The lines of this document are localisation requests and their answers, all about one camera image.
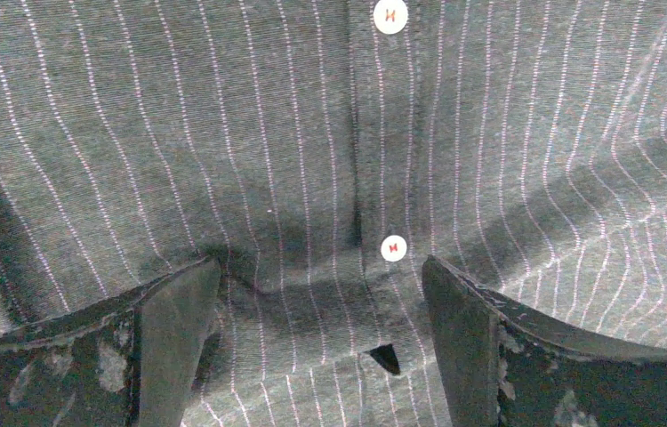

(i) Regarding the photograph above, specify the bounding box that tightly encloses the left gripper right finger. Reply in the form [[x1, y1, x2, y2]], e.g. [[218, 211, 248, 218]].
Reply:
[[422, 257, 667, 426]]

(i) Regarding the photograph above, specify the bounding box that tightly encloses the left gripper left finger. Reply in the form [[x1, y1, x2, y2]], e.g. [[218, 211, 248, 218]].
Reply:
[[0, 260, 221, 426]]

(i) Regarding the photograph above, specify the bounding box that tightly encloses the black pinstriped shirt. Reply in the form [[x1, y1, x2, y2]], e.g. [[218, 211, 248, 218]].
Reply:
[[0, 1, 667, 426]]

